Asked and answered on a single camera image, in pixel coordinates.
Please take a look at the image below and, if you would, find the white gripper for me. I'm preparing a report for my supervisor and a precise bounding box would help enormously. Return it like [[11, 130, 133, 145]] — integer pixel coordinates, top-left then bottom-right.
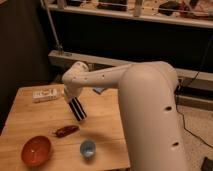
[[63, 87, 82, 103]]

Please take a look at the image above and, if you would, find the black striped eraser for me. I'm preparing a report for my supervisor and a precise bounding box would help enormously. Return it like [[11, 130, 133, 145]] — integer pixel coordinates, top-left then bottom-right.
[[69, 98, 87, 121]]

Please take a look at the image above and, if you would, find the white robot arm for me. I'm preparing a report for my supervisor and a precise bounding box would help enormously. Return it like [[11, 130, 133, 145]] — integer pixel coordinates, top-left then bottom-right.
[[62, 61, 188, 171]]

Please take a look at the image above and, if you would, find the blue ceramic cup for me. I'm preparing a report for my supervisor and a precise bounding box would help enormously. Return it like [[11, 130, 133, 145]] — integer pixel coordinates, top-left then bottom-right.
[[80, 140, 96, 159]]

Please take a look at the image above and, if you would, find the blue cloth piece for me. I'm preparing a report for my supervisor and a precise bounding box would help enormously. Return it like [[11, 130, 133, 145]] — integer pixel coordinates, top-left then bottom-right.
[[93, 87, 106, 94]]

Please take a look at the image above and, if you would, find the white rectangular box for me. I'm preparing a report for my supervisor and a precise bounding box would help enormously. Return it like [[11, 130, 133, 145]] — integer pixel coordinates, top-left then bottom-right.
[[32, 88, 62, 103]]

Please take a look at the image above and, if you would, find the metal lamp pole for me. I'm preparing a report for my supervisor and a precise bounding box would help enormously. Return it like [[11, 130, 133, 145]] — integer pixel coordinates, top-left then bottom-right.
[[43, 0, 63, 54]]

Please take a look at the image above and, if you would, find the brown wrapped candy bar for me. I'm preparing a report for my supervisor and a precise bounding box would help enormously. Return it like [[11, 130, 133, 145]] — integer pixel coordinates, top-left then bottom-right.
[[53, 125, 79, 138]]

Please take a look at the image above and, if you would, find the orange bowl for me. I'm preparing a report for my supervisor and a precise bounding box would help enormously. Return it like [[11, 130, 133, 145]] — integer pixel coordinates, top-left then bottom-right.
[[21, 136, 52, 167]]

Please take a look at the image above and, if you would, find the white shelf board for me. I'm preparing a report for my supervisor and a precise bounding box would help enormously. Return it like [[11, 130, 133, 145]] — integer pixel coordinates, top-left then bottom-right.
[[48, 4, 213, 29]]

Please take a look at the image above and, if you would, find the black box on floor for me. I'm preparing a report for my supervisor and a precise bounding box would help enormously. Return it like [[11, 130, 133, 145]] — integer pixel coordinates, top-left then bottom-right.
[[201, 157, 213, 171]]

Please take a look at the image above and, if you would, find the black power cable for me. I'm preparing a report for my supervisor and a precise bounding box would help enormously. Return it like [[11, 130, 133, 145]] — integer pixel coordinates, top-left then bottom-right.
[[174, 33, 213, 149]]

